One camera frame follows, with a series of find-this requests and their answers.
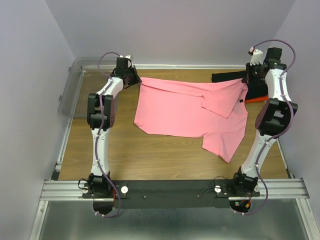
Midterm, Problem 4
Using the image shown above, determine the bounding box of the aluminium frame rail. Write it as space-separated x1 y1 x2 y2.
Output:
30 178 319 240

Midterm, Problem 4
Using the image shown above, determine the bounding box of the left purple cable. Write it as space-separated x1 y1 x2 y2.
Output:
94 51 123 219

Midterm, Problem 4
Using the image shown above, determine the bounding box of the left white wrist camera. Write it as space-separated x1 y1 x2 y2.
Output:
119 55 133 68

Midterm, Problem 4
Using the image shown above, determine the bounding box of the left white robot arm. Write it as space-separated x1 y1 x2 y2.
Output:
83 55 141 198

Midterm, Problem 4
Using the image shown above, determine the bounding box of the pink t shirt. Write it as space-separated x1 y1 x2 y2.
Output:
134 77 248 163

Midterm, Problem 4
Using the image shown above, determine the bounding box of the clear plastic bin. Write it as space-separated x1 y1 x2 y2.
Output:
58 56 116 119

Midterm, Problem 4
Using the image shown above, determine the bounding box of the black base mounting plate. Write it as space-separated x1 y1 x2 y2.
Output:
80 177 260 210

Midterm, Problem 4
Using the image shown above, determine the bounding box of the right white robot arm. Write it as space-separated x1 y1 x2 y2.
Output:
230 47 298 197

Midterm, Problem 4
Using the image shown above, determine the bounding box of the black folded t shirt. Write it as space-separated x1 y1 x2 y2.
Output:
211 70 268 100

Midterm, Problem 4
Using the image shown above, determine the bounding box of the orange folded t shirt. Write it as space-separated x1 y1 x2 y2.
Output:
245 96 268 103

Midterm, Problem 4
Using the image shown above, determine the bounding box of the back aluminium table rail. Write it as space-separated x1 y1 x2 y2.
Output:
80 64 246 70

